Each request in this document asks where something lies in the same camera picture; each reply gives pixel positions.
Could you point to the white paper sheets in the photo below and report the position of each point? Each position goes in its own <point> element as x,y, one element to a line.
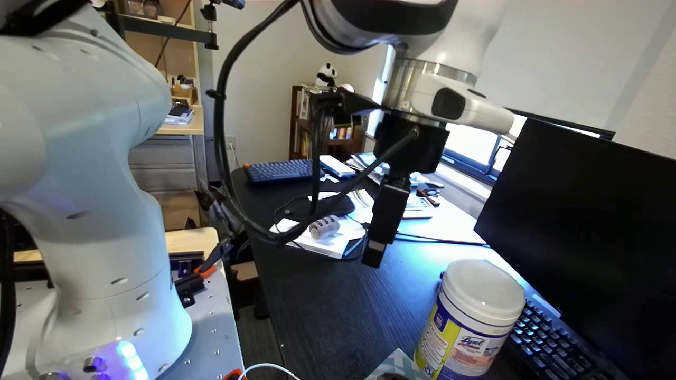
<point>416,208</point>

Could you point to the yellow patterned tissue box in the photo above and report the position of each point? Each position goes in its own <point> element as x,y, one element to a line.
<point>397,365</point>

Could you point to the stack of books and papers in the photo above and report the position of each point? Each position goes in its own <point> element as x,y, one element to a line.
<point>362,158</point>

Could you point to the panda plush toy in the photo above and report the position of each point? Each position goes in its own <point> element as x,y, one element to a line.
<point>326,77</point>

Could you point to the white styrofoam tray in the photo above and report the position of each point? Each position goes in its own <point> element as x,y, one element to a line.
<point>333,246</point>

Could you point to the black computer monitor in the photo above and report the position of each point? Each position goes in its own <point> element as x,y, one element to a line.
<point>593,227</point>

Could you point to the wooden board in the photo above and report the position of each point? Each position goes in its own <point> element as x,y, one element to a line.
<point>177,241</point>

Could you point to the blue keyboard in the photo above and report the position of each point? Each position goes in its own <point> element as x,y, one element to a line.
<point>280,171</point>

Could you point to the black keyboard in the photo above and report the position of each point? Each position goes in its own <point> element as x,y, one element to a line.
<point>551,351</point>

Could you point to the white disinfectant wipes canister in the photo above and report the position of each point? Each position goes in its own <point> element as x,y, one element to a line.
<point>470,321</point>

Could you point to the wooden shelf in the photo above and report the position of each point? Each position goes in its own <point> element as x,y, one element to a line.
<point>167,34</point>

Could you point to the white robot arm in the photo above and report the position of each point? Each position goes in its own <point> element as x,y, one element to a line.
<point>74,98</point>

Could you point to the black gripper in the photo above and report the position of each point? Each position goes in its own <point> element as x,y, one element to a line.
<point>406,146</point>

